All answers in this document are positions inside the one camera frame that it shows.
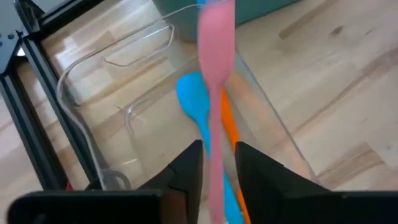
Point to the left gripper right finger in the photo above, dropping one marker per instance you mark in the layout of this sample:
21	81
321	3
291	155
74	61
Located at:
273	193

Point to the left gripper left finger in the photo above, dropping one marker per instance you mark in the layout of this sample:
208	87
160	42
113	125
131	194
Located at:
186	186

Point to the clear plastic bin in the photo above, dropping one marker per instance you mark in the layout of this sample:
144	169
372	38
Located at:
109	93

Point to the black metal table frame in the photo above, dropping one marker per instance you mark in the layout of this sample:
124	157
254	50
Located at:
34	124

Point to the small blue silicone spatula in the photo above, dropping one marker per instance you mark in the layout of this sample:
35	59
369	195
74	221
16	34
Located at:
192	93

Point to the small orange silicone spatula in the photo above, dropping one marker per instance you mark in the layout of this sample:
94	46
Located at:
230	124

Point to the green plastic bin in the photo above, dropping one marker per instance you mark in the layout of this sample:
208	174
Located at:
264	9

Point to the small pink silicone spatula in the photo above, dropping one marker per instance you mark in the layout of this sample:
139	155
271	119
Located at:
216	46

